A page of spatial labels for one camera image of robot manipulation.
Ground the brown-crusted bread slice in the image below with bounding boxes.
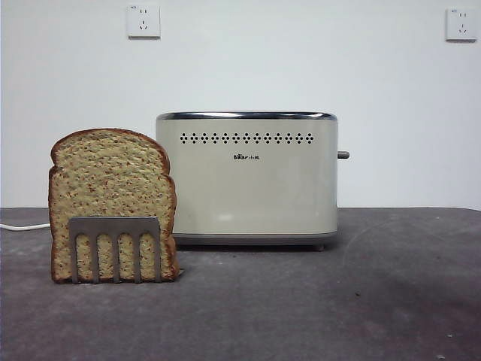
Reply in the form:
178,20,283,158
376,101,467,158
47,127,181,285

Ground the cream toaster with chrome trim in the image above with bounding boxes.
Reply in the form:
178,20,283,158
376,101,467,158
155,111,339,252

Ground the stainless steel toast rack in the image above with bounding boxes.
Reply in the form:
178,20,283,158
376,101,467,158
68,216,187,285

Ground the white wall socket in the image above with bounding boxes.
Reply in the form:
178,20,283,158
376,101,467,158
126,4,162,40
445,8,478,43

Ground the white power cable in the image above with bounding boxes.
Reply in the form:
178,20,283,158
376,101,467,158
0,222,52,232

